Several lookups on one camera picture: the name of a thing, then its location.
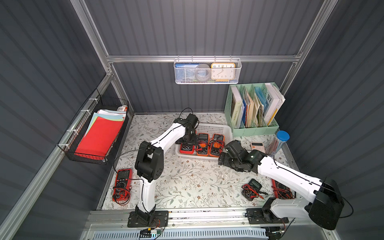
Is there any orange multimeter with leads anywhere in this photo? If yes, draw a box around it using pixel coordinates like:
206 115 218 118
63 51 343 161
196 133 210 157

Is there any small dark green-screen multimeter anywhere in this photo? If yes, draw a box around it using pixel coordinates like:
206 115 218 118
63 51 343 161
242 179 264 202

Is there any large red multimeter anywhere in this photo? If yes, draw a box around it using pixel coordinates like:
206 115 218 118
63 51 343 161
179 143 195 155

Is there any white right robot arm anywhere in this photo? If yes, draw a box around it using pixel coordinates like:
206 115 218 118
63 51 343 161
218 140 345 230

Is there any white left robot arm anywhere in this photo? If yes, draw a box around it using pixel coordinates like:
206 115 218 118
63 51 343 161
135 114 200 215

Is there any white plastic basket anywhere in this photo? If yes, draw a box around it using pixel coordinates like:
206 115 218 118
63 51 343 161
175 123 233 160

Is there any blue box in basket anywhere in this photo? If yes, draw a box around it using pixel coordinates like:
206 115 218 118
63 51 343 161
174 63 199 84

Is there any pink calculator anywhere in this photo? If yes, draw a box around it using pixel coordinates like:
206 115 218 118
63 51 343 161
250 142 266 153

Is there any blue-lid clear pencil jar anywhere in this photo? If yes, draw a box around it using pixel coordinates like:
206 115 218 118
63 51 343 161
266 131 290 156

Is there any green desk file organizer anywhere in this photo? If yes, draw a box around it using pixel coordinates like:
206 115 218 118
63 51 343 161
225 83 286 137

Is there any grey tape roll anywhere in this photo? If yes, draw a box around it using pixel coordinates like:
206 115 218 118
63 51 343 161
195 64 211 83

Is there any yellow white alarm clock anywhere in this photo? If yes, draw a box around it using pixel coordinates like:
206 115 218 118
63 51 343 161
211 63 236 82

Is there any red paper folder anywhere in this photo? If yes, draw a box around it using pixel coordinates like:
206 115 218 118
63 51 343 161
75 117 124 161

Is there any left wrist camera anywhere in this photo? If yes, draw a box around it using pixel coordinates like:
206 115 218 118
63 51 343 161
186 114 199 129

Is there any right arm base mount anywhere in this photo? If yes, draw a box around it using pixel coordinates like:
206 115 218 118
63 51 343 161
245 208 289 225

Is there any white wire wall basket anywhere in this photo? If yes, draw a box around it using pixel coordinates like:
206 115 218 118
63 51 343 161
174 58 243 85

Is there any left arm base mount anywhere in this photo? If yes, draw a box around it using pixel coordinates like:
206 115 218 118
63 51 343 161
127 210 169 228

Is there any black wire wall basket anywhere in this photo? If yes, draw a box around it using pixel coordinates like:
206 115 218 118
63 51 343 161
58 91 130 165

